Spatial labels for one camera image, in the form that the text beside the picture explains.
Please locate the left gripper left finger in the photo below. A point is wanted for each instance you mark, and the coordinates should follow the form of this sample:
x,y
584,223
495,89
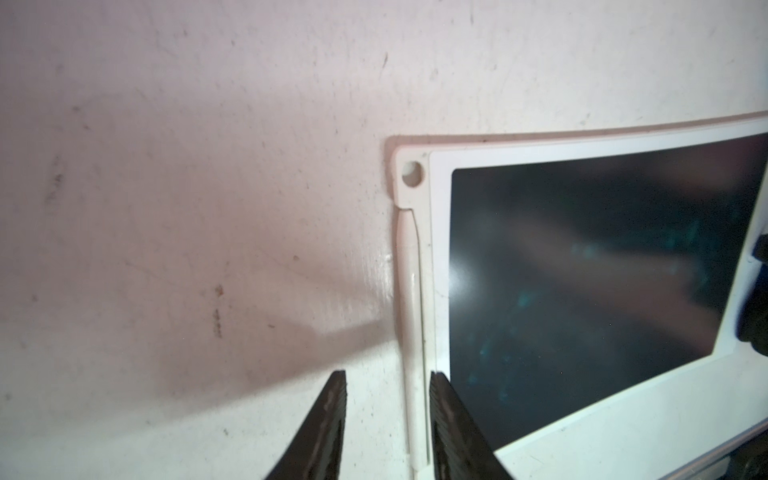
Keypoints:
x,y
315,452

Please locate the white tablet stylus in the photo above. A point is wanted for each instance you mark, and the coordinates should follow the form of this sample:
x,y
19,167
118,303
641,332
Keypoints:
x,y
408,271

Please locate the blue microfibre cloth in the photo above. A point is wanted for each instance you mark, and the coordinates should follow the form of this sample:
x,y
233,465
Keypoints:
x,y
752,322

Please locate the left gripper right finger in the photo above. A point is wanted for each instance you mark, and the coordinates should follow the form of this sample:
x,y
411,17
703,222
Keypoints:
x,y
459,448

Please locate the white drawing tablet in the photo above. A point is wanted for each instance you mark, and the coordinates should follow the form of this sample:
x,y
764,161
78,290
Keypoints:
x,y
581,292

